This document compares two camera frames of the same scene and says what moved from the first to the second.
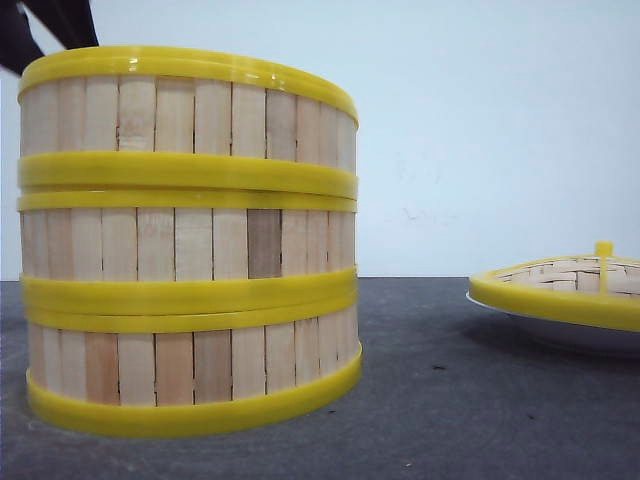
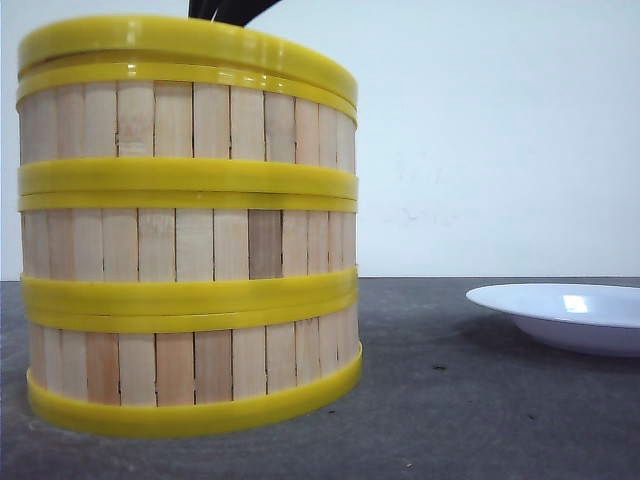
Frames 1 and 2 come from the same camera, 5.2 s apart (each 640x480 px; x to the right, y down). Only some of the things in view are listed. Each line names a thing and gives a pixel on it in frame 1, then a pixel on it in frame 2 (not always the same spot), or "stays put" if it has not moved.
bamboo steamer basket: [139, 115] stays put
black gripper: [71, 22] to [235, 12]
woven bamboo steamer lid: [601, 289] to [266, 47]
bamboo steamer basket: [187, 248] stays put
